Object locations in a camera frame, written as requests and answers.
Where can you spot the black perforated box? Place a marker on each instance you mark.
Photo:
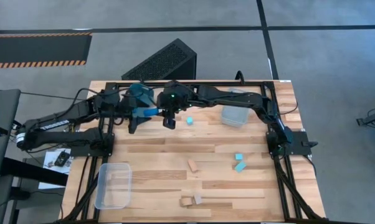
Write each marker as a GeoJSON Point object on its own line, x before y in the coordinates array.
{"type": "Point", "coordinates": [165, 60]}

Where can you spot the grey computer monitor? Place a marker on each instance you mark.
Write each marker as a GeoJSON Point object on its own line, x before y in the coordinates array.
{"type": "Point", "coordinates": [7, 124]}

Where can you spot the wooden rectangular block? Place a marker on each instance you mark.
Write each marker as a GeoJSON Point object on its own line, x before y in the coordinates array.
{"type": "Point", "coordinates": [192, 166]}

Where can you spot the wooden cube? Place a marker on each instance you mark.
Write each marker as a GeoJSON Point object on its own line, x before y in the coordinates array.
{"type": "Point", "coordinates": [197, 199]}

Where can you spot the white paper sheet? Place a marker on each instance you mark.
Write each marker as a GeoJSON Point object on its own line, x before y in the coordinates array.
{"type": "Point", "coordinates": [49, 161]}

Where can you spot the wooden arch block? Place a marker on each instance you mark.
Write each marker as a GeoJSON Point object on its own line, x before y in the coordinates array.
{"type": "Point", "coordinates": [185, 201]}

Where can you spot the black tripod stand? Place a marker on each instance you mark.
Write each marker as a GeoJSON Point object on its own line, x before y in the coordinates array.
{"type": "Point", "coordinates": [374, 118]}

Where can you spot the light blue cube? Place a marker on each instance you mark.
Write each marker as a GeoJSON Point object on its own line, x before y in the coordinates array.
{"type": "Point", "coordinates": [189, 120]}

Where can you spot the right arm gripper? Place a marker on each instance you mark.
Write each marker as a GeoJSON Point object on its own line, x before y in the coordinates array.
{"type": "Point", "coordinates": [173, 101]}

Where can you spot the clear plastic bin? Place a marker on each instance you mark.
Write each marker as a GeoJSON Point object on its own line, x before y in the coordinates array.
{"type": "Point", "coordinates": [113, 186]}

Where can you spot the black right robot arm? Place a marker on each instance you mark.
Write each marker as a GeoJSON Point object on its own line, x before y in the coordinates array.
{"type": "Point", "coordinates": [237, 99]}

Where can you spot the teal plastic bin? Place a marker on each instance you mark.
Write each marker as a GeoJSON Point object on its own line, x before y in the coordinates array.
{"type": "Point", "coordinates": [140, 93]}

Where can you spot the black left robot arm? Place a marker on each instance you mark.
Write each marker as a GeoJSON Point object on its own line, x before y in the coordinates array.
{"type": "Point", "coordinates": [50, 124]}

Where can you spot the black metal rail frame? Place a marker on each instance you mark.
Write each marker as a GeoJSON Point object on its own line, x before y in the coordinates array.
{"type": "Point", "coordinates": [206, 83]}

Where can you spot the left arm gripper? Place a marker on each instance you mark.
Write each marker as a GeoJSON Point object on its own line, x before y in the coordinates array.
{"type": "Point", "coordinates": [128, 107]}

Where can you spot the white plastic bin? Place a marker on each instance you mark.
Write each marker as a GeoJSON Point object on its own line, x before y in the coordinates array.
{"type": "Point", "coordinates": [235, 117]}

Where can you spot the light blue square block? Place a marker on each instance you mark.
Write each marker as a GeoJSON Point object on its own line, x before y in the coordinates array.
{"type": "Point", "coordinates": [238, 156]}

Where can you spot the black handheld controller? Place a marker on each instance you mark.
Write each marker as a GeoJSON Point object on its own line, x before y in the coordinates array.
{"type": "Point", "coordinates": [62, 158]}

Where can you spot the black hazard-striped floor mat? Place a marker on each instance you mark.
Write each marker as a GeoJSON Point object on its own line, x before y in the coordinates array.
{"type": "Point", "coordinates": [35, 48]}

